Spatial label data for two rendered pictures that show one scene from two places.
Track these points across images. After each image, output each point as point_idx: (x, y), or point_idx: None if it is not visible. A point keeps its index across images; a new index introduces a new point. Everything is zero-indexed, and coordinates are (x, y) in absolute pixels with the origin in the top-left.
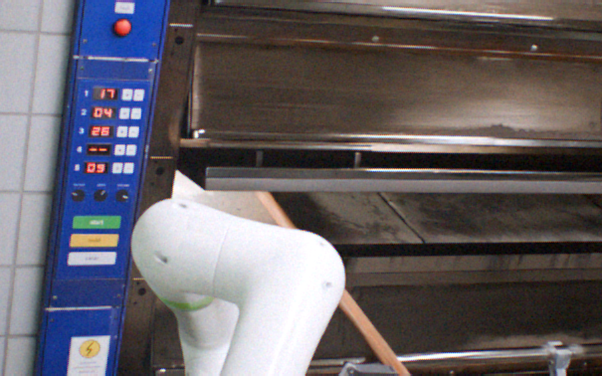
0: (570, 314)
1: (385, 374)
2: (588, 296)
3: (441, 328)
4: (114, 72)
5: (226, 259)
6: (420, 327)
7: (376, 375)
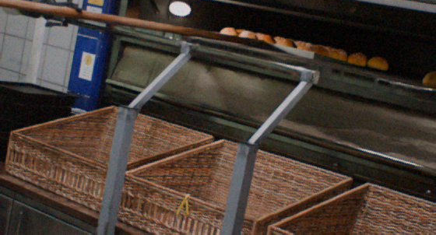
0: (322, 116)
1: None
2: (339, 107)
3: (241, 100)
4: None
5: None
6: (230, 96)
7: None
